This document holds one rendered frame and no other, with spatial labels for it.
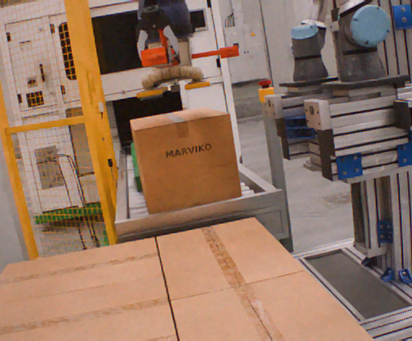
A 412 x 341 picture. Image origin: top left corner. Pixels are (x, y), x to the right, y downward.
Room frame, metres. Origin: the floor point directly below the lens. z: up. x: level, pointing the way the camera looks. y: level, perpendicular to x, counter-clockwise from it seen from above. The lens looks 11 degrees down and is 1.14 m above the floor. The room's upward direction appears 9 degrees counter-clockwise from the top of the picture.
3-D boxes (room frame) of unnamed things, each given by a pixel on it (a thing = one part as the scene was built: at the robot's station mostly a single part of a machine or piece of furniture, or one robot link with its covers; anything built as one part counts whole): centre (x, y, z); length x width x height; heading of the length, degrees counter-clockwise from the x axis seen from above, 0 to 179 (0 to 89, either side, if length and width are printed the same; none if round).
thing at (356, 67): (1.61, -0.55, 1.09); 0.15 x 0.15 x 0.10
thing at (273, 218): (1.97, 0.06, 0.48); 0.70 x 0.03 x 0.15; 98
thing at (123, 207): (3.08, 0.54, 0.50); 2.31 x 0.05 x 0.19; 8
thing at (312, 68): (2.10, -0.48, 1.09); 0.15 x 0.15 x 0.10
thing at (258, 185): (3.17, -0.10, 0.50); 2.31 x 0.05 x 0.19; 8
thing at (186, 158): (2.34, 0.12, 0.75); 0.60 x 0.40 x 0.40; 9
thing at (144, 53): (1.53, 0.11, 1.20); 0.08 x 0.07 x 0.05; 178
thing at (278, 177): (2.61, -0.36, 0.50); 0.07 x 0.07 x 1.00; 8
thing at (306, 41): (2.11, -0.49, 1.20); 0.13 x 0.12 x 0.14; 158
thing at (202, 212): (1.97, 0.06, 0.58); 0.70 x 0.03 x 0.06; 98
